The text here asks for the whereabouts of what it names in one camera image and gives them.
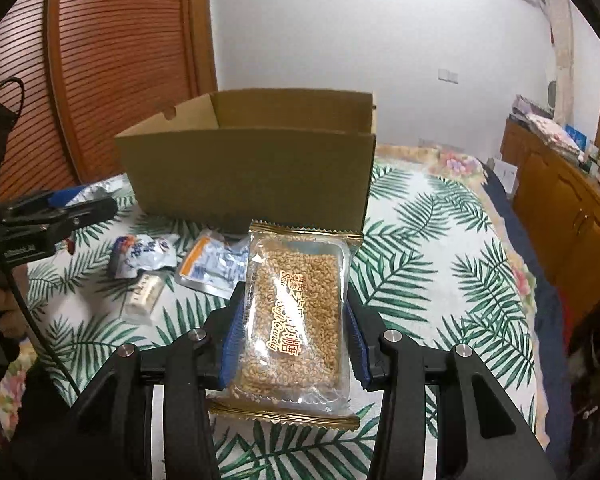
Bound floral quilt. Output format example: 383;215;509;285
0;142;551;461

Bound floral folded blanket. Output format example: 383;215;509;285
522;112;586;156

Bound wooden louvered wardrobe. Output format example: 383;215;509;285
0;0;218;201

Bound brown cardboard box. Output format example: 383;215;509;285
114;89;378;233

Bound wooden cabinet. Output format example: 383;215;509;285
500;117;600;316

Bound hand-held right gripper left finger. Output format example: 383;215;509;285
72;280;248;480

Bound sesame candy packet gold edges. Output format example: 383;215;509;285
207;220;363;431

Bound cream patterned curtain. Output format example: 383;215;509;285
550;0;576;126

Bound leaf-print bed sheet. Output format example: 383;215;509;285
0;160;551;480

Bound silver packet with orange stripe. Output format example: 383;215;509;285
174;229;251;298

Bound dark blue blanket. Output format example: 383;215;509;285
482;160;576;480

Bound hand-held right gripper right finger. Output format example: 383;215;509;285
344;295;556;480

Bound blue white snack packet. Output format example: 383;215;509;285
109;232;180;278

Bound purple folded cloth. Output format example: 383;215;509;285
512;94;551;118

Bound silver blue snack packet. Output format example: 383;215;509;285
65;179;126;208

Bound white paper bag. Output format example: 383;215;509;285
490;157;521;196

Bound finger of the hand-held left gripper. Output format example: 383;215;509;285
10;197;118;235
0;187;88;215

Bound cream white snack bar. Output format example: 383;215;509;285
125;270;162;318

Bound black cable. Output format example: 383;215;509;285
0;76;83;396

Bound person's left hand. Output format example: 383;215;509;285
0;280;28;346

